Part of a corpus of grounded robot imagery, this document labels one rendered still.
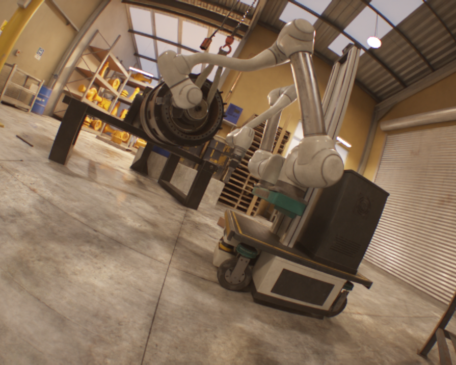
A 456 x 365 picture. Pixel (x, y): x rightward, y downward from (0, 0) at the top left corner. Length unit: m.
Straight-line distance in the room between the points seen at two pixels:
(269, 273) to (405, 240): 5.12
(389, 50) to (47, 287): 8.09
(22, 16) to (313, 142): 3.18
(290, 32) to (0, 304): 1.34
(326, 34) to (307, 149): 6.91
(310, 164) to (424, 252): 4.97
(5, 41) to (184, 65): 2.54
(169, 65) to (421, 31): 7.16
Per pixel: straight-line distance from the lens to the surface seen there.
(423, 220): 5.85
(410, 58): 8.03
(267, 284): 1.06
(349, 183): 1.20
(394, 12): 7.11
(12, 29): 3.13
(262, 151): 1.65
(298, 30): 0.98
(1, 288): 0.73
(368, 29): 7.35
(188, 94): 0.92
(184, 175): 4.02
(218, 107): 1.50
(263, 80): 6.82
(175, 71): 0.96
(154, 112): 1.41
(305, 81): 0.93
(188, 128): 1.50
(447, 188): 5.87
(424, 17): 7.30
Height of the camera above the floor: 0.51
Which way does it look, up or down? level
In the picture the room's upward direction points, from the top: 24 degrees clockwise
